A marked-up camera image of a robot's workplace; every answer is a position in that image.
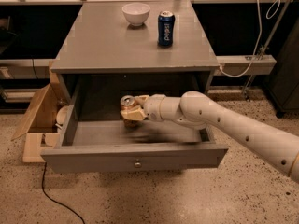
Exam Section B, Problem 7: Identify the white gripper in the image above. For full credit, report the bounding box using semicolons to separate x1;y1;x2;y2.
121;94;165;121

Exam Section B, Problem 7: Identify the cardboard box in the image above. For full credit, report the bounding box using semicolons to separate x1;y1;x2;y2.
11;62;68;163

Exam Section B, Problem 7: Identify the round metal drawer knob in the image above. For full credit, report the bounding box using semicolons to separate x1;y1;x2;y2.
134;161;142;168

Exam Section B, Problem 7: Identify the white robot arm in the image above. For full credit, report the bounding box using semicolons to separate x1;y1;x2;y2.
120;91;299;182

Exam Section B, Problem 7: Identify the grey open top drawer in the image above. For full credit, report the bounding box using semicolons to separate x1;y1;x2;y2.
40;75;229;174

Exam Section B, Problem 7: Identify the white plate in box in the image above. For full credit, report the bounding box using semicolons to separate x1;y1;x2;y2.
56;105;68;124

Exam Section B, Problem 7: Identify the blue Pepsi can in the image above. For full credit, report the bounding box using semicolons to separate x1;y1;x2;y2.
158;11;175;47

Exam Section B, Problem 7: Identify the grey window ledge rail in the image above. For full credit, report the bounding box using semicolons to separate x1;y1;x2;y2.
217;55;277;76

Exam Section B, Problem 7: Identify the white ceramic bowl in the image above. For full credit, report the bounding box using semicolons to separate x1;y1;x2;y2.
122;3;150;26

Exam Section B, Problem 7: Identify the orange soda can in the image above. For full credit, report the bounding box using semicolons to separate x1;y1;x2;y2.
120;95;137;128

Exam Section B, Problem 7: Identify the grey cabinet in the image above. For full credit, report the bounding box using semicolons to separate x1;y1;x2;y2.
50;0;221;110

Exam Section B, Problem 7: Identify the metal stand pole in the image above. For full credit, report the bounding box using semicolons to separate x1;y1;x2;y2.
242;0;293;102

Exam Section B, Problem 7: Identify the white hanging cable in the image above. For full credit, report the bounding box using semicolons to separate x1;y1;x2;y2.
219;0;282;78

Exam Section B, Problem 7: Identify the black floor cable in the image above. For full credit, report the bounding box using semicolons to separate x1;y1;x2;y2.
41;161;86;224

